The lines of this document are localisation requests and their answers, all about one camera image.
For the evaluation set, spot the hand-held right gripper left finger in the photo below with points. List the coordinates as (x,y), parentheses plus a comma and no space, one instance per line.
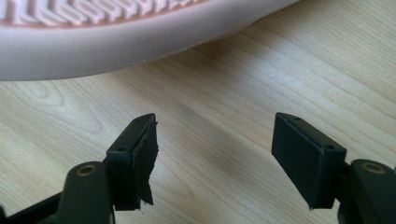
(132,165)

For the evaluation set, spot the pink shoe sole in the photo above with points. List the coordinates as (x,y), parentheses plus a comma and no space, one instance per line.
(93,46)

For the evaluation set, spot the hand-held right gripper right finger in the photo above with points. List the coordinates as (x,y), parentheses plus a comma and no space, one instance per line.
(306,168)

